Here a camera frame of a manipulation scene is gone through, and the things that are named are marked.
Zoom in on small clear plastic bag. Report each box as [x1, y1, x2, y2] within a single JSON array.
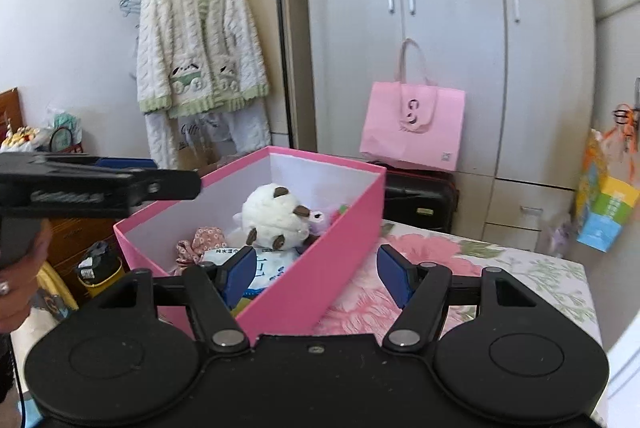
[[547, 220, 573, 259]]

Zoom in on fluffy white green cardigan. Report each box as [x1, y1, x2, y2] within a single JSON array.
[[136, 0, 271, 119]]

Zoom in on purple plush toy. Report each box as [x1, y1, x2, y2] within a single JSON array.
[[306, 207, 341, 236]]

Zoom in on fluffy white pyjama pants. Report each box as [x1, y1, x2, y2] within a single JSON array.
[[144, 100, 273, 170]]

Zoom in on green white plastic bag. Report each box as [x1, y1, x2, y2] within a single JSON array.
[[42, 105, 83, 154]]

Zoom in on pink floral scrunchie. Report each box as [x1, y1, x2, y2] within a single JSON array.
[[175, 226, 228, 276]]

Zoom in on black suitcase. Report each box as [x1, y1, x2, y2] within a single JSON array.
[[382, 165, 460, 235]]

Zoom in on colourful gift bag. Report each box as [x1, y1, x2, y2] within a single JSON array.
[[576, 128, 640, 254]]

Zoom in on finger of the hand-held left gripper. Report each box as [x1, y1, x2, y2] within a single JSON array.
[[93, 157, 160, 171], [130, 168, 202, 210]]

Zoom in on wooden cabinet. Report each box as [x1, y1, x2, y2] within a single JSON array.
[[45, 208, 131, 304]]

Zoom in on pink cardboard box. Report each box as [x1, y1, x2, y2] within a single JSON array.
[[114, 145, 388, 344]]

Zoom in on panda plush toy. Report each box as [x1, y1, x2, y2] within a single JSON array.
[[234, 184, 313, 251]]

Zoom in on orange and black cords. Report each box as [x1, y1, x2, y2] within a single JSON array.
[[612, 78, 640, 159]]

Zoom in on person's left hand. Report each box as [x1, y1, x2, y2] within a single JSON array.
[[0, 220, 54, 335]]

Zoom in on white door panel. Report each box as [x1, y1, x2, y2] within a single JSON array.
[[590, 318, 640, 428]]

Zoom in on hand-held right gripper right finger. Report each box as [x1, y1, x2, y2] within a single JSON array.
[[377, 244, 542, 352]]

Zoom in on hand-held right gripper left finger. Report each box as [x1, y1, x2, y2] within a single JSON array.
[[94, 246, 258, 354]]

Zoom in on black yellow container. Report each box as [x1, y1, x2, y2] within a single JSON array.
[[75, 240, 125, 299]]

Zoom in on pink tote bag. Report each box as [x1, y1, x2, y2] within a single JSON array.
[[359, 38, 467, 173]]

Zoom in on wet wipes packet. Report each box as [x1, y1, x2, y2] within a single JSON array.
[[200, 245, 301, 299]]

